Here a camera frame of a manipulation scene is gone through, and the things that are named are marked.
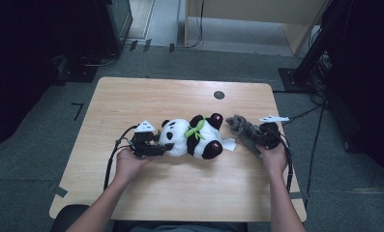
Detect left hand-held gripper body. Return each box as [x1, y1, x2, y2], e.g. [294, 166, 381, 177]
[129, 120, 161, 159]

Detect left hand-held gripper cable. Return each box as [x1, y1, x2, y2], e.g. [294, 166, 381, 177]
[103, 125, 139, 191]

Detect black floor cable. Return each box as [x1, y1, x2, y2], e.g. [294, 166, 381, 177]
[305, 102, 327, 198]
[281, 102, 326, 128]

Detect black tape corner mark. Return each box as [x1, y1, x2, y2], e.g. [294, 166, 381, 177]
[71, 101, 84, 122]

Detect grey fluffy cloth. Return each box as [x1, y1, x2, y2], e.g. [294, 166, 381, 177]
[225, 114, 265, 158]

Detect person's right hand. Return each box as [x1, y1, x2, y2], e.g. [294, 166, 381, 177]
[255, 143, 289, 177]

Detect person's left hand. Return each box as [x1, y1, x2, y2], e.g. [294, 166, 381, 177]
[115, 148, 158, 187]

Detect black stand base plate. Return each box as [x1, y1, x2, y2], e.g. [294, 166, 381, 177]
[53, 54, 99, 85]

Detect dark curtain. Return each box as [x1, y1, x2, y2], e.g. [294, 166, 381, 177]
[324, 0, 384, 191]
[0, 0, 99, 153]

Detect hand-held gripper cable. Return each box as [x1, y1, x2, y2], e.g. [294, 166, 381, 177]
[270, 128, 294, 194]
[103, 125, 139, 191]

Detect dark cabinet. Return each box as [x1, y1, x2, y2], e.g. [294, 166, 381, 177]
[96, 0, 134, 57]

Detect light wooden desk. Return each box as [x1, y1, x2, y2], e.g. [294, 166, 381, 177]
[184, 0, 329, 56]

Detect person's grey trousers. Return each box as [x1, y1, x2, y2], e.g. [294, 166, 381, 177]
[111, 219, 249, 232]

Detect panda plush toy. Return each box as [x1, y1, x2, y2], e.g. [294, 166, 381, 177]
[159, 112, 237, 160]

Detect tangle of cables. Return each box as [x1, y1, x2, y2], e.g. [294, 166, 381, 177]
[308, 50, 333, 95]

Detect right hand-held gripper cable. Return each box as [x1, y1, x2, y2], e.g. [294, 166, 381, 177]
[270, 128, 294, 194]

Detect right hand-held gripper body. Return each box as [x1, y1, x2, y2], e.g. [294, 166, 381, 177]
[256, 114, 290, 151]

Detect black metal stand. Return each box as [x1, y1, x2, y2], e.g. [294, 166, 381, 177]
[278, 0, 342, 95]

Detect black chair armrest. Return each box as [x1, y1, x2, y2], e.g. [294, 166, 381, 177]
[49, 204, 91, 232]

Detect black hanging cable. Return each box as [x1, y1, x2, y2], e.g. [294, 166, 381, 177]
[185, 0, 205, 50]

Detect looped black cable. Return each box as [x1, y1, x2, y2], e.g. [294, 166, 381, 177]
[81, 52, 120, 68]

